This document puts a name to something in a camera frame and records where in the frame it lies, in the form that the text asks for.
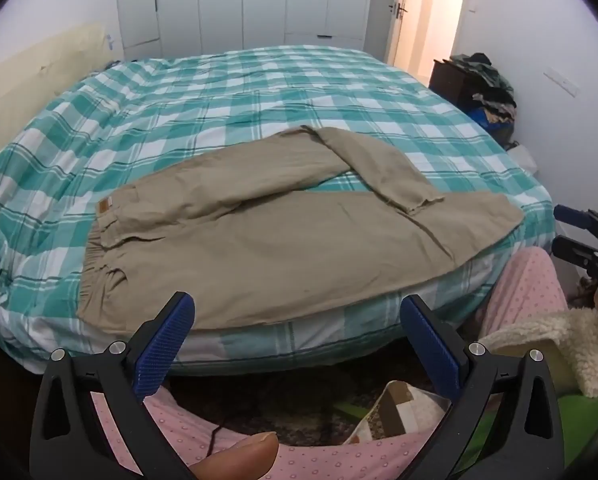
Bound khaki pants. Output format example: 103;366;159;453
76;125;526;333

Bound white bag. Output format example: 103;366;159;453
504;141;538;172

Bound bed with green checked sheet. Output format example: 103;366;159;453
0;44;555;377

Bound beige padded headboard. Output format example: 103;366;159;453
0;22;112;161

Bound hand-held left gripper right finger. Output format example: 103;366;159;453
400;294;564;480

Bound pile of clothes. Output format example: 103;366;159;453
449;52;519;147

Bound white wall plate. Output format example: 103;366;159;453
543;66;580;98

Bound pink dotted pajama trousers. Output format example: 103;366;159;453
91;247;571;480

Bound dark wooden cabinet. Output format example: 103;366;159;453
429;57;480;111

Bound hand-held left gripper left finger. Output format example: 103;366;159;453
29;291;196;480

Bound green mat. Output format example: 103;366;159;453
554;389;598;463

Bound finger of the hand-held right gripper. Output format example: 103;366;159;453
553;204;598;247
550;236;598;270

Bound white fleece garment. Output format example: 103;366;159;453
479;305;598;399

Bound person's left hand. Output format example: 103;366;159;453
188;431;280;480

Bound patchwork tote bag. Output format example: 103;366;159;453
343;380;452;446

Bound white wardrobe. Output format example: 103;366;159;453
115;0;375;61

